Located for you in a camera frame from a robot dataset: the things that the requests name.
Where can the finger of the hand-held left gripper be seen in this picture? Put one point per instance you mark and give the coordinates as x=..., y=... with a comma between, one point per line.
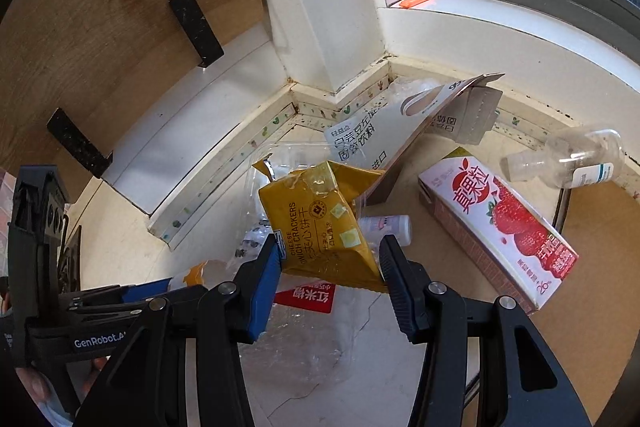
x=147, y=291
x=95, y=307

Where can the black cutting board rack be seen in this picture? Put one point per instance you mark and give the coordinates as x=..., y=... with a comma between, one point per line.
x=195, y=27

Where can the clear bag with red label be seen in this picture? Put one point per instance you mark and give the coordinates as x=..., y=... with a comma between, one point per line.
x=310, y=302

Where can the person's left hand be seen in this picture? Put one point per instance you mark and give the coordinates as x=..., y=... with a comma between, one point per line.
x=97, y=366

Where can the yellow cracker wrapper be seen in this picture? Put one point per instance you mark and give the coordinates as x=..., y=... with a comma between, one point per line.
x=315, y=217

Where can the person's left forearm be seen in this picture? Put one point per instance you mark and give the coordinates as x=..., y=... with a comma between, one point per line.
x=40, y=397

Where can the clear plastic bottle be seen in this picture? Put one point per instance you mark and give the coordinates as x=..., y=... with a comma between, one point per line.
x=575, y=157

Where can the brown cardboard sheet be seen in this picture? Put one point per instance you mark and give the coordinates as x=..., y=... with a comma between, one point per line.
x=600, y=282

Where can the small white bottle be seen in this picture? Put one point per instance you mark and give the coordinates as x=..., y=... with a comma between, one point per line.
x=387, y=227

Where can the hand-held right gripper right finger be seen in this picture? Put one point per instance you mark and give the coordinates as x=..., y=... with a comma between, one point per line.
x=400, y=287

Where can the pink strawberry drink carton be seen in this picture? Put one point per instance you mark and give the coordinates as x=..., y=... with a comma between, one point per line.
x=500, y=217

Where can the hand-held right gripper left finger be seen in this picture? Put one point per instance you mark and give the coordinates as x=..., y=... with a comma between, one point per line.
x=265, y=287

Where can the white drink carton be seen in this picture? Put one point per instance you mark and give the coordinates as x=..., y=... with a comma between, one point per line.
x=380, y=132

